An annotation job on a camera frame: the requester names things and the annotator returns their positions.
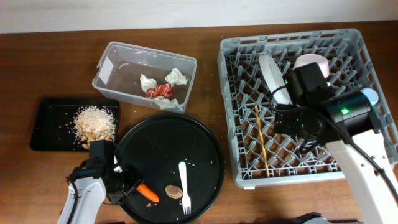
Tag rice and food scraps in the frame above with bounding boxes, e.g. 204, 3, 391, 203
73, 106, 116, 150

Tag black rectangular tray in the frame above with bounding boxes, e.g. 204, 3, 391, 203
30, 98, 121, 152

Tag grey plate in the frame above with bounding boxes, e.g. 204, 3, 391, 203
259, 55, 291, 104

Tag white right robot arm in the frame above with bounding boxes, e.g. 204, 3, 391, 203
269, 88, 397, 223

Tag white tissue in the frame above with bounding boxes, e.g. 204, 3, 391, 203
165, 68, 188, 86
140, 74, 157, 93
154, 96, 179, 110

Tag light blue cup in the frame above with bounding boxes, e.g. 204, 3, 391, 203
360, 88, 379, 106

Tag pink bowl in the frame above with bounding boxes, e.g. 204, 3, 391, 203
293, 54, 330, 78

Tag brown cookie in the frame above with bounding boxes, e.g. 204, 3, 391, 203
165, 185, 183, 200

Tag black round tray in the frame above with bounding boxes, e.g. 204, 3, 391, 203
115, 114, 225, 223

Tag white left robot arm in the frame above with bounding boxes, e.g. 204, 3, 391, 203
58, 170, 143, 224

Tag clear plastic waste bin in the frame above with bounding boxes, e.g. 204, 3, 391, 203
92, 42, 197, 114

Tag red wrapper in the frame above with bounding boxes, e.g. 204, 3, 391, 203
144, 84, 172, 99

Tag grey dishwasher rack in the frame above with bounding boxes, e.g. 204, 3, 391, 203
218, 29, 397, 189

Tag wooden chopstick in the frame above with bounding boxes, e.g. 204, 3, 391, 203
254, 105, 270, 177

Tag orange carrot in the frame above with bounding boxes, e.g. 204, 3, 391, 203
136, 184, 160, 203

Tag white plastic fork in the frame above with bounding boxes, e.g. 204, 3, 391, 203
178, 161, 192, 215

